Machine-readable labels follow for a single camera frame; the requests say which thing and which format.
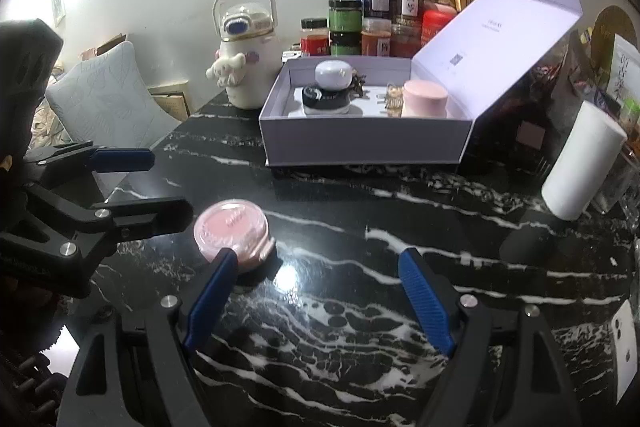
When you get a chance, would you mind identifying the clear bear hair clip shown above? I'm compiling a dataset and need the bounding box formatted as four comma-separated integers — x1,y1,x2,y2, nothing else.
382,83,406,118

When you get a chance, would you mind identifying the white smartphone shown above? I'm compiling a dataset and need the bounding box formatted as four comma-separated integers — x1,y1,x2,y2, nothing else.
611,299,640,403

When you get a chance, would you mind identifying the grey leaf pattern pillow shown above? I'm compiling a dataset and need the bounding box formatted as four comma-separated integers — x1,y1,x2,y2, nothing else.
45,41,182,200

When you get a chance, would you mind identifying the dark box pink label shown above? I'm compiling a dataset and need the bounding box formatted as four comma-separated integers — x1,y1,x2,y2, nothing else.
517,119,546,148

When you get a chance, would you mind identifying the red label jar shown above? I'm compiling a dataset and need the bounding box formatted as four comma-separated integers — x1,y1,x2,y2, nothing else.
300,18,330,56

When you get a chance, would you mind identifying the round woven mat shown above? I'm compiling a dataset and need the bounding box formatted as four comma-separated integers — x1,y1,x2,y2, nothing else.
595,5,636,58

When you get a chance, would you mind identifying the orange contents jar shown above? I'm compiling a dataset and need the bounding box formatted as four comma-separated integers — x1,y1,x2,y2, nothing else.
361,18,392,56

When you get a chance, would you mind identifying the red contents jar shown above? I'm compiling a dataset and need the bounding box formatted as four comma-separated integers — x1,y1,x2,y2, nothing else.
391,23,423,58

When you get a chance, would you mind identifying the white printed pouch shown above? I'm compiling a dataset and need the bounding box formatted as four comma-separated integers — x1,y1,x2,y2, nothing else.
605,34,640,108

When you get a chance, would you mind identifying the white cylinder canister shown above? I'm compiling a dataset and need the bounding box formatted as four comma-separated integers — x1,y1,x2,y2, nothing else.
541,100,628,221

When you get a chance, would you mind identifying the pink cosmetic jar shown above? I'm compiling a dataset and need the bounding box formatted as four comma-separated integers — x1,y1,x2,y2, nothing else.
401,79,449,118

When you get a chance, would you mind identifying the glass mug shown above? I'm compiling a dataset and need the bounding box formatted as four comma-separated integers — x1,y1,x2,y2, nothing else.
595,147,636,215

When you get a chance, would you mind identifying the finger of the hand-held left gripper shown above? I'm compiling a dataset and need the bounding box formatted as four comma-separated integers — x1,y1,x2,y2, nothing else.
0,184,193,298
22,141,155,192

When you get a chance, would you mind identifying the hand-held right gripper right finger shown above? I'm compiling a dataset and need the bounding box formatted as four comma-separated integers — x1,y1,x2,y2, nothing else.
398,248,583,427

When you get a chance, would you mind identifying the wooden cabinet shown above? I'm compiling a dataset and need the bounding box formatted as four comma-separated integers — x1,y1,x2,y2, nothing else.
147,79,193,122

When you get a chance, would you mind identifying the red tin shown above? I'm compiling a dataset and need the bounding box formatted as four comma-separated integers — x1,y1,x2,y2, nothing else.
422,4,458,48

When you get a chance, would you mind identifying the cream cosmetic jar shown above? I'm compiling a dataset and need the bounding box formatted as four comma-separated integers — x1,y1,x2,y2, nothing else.
314,60,357,92

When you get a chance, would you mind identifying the white gift box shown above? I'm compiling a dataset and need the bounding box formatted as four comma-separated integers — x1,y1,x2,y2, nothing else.
258,0,584,168

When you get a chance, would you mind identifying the green jar black lid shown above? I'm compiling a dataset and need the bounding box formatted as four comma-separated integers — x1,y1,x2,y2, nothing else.
330,31,362,56
328,0,362,32

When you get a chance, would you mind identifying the black lid cosmetic jar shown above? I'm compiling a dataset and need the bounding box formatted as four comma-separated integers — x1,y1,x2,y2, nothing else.
301,84,352,116

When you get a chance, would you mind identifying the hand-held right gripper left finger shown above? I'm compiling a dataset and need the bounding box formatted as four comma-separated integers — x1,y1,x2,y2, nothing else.
62,248,240,427

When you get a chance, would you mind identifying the white cartoon water bottle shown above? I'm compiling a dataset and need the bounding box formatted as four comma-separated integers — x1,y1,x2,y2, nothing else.
206,0,283,110

